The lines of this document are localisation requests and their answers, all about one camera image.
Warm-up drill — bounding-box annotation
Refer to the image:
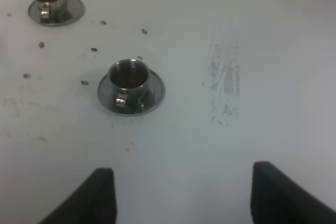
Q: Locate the far stainless steel saucer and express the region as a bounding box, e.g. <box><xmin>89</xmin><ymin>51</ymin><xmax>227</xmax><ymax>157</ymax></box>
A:
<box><xmin>28</xmin><ymin>0</ymin><xmax>85</xmax><ymax>27</ymax></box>

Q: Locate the stainless steel saucer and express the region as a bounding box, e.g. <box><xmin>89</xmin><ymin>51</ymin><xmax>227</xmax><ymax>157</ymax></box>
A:
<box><xmin>97</xmin><ymin>70</ymin><xmax>165</xmax><ymax>116</ymax></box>
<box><xmin>28</xmin><ymin>0</ymin><xmax>85</xmax><ymax>27</ymax></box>

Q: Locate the near stainless steel teacup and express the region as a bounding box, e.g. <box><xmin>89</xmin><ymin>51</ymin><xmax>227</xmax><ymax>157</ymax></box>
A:
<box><xmin>108</xmin><ymin>59</ymin><xmax>150</xmax><ymax>108</ymax></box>

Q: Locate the far stainless steel teacup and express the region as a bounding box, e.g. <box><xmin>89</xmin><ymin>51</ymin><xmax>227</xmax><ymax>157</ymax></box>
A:
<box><xmin>34</xmin><ymin>0</ymin><xmax>68</xmax><ymax>22</ymax></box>

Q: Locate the black right gripper own left finger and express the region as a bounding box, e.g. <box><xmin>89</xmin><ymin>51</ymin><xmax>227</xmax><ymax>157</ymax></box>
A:
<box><xmin>41</xmin><ymin>168</ymin><xmax>116</xmax><ymax>223</ymax></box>

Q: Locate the stainless steel teacup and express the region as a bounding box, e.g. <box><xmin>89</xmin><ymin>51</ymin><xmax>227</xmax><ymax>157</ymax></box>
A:
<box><xmin>34</xmin><ymin>0</ymin><xmax>68</xmax><ymax>22</ymax></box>
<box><xmin>108</xmin><ymin>59</ymin><xmax>150</xmax><ymax>108</ymax></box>

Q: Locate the black right gripper own right finger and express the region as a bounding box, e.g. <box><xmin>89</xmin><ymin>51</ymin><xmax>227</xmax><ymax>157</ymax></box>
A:
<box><xmin>250</xmin><ymin>162</ymin><xmax>335</xmax><ymax>224</ymax></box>

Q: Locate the near stainless steel saucer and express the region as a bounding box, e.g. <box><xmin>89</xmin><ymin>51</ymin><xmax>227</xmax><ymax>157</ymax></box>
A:
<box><xmin>97</xmin><ymin>70</ymin><xmax>165</xmax><ymax>116</ymax></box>

